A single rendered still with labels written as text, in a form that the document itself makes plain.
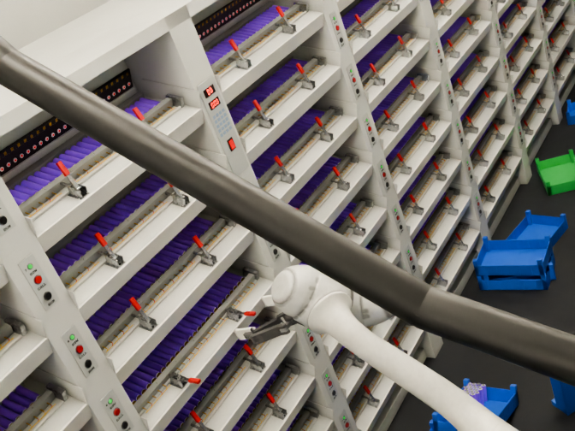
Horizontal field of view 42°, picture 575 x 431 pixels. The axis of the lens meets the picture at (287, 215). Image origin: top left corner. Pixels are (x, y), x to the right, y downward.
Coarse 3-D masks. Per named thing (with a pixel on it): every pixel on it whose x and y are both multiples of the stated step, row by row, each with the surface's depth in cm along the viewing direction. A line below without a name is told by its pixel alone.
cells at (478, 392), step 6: (468, 384) 281; (474, 384) 280; (480, 384) 278; (468, 390) 276; (474, 390) 275; (480, 390) 275; (486, 390) 278; (474, 396) 271; (480, 396) 275; (486, 396) 278; (480, 402) 273
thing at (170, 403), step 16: (240, 272) 226; (256, 272) 221; (272, 272) 220; (256, 288) 220; (240, 304) 215; (256, 304) 214; (224, 320) 210; (240, 320) 210; (224, 336) 205; (208, 352) 200; (224, 352) 205; (192, 368) 196; (208, 368) 199; (192, 384) 193; (160, 400) 188; (176, 400) 188; (144, 416) 185; (160, 416) 184
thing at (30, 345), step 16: (0, 304) 160; (0, 320) 163; (16, 320) 160; (32, 320) 156; (0, 336) 156; (16, 336) 159; (32, 336) 158; (0, 352) 154; (16, 352) 155; (32, 352) 155; (48, 352) 159; (0, 368) 152; (16, 368) 152; (32, 368) 156; (0, 384) 149; (16, 384) 153; (0, 400) 150
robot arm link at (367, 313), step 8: (352, 296) 154; (360, 296) 156; (352, 304) 154; (360, 304) 156; (368, 304) 155; (352, 312) 155; (360, 312) 156; (368, 312) 155; (376, 312) 155; (384, 312) 155; (360, 320) 157; (368, 320) 157; (376, 320) 156; (384, 320) 157
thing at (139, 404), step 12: (252, 276) 221; (240, 288) 217; (252, 288) 219; (228, 300) 213; (216, 312) 209; (204, 324) 206; (204, 336) 204; (192, 348) 200; (180, 360) 196; (168, 372) 193; (156, 384) 190; (144, 396) 187; (144, 408) 185
